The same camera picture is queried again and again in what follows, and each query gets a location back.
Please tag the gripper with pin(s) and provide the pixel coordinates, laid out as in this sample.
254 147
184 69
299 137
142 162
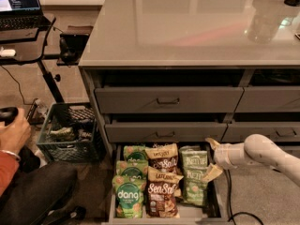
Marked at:
222 157

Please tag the green kettle chip bag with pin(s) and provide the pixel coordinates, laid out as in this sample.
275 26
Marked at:
195 190
193 157

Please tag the black handheld controller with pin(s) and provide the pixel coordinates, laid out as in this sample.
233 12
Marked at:
8 114

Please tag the orange sleeved forearm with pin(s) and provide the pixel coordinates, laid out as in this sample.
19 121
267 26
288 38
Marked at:
9 164

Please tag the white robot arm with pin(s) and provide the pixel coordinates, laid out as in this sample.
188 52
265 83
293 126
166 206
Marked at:
255 149

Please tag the rear sea salt chip bag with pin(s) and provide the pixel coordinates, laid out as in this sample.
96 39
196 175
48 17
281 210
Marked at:
163 158

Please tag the sea salt chip bag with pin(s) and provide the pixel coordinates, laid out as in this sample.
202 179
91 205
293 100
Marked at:
163 158
161 188

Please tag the open bottom grey drawer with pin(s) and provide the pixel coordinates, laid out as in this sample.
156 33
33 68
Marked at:
211 214

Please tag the front sea salt chip bag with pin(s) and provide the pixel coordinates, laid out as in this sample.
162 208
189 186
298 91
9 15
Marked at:
161 188

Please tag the middle green dang bag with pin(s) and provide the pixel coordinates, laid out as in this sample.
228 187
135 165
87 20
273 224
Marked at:
136 169

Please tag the green dang bag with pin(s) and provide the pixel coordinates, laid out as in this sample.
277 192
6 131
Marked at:
129 195
134 153
136 169

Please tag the rear green dang bag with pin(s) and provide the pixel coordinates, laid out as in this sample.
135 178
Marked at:
134 153

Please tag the front green dang bag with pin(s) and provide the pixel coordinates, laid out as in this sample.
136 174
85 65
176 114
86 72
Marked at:
129 195

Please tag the grey drawer cabinet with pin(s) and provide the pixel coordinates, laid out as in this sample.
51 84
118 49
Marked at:
160 71

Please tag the person's hand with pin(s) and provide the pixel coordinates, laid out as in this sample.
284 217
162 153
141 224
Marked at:
14 136

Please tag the green plastic crate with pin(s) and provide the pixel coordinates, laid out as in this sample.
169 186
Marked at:
69 133

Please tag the person's dark trouser legs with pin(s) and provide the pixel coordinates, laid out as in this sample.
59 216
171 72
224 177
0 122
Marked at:
36 190

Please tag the black box on floor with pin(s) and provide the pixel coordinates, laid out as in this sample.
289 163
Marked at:
72 44

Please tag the black laptop stand table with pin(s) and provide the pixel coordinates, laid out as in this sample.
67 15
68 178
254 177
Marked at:
31 52

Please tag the white small device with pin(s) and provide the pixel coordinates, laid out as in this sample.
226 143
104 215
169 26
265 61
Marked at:
7 53

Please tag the open laptop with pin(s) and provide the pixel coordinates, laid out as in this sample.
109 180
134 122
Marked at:
21 14

